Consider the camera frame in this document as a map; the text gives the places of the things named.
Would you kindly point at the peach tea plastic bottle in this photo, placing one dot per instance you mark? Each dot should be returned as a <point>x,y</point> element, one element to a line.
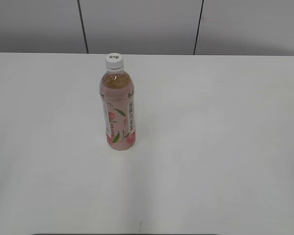
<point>117,95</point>

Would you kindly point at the white bottle cap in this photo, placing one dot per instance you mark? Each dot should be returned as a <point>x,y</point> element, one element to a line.
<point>114,61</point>

